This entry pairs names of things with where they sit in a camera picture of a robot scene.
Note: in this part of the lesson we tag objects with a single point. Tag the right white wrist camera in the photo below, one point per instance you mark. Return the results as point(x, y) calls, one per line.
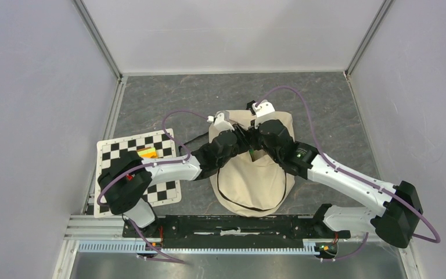
point(263, 112)

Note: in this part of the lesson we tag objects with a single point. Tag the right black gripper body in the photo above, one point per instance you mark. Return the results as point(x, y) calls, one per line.
point(256, 141)

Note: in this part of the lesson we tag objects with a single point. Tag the cream canvas backpack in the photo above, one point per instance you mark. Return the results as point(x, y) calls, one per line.
point(251, 189)

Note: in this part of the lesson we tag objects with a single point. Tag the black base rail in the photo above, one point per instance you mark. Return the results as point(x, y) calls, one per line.
point(237, 234)

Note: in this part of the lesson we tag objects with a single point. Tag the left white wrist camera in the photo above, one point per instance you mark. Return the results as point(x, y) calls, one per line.
point(221, 121)

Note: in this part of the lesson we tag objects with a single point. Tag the checkered chess mat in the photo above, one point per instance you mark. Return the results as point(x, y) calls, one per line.
point(157, 195)

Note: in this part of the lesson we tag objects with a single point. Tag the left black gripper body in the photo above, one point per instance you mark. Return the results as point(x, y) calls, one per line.
point(242, 143)

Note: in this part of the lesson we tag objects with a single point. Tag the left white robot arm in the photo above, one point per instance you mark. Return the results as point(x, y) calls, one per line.
point(123, 184)

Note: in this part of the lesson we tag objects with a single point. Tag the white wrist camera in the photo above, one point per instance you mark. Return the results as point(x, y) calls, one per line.
point(263, 112)
point(221, 121)

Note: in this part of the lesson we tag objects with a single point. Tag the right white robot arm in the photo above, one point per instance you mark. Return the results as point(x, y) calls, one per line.
point(391, 211)

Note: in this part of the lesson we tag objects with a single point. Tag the colourful block stack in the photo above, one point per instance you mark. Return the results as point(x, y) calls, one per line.
point(148, 152)

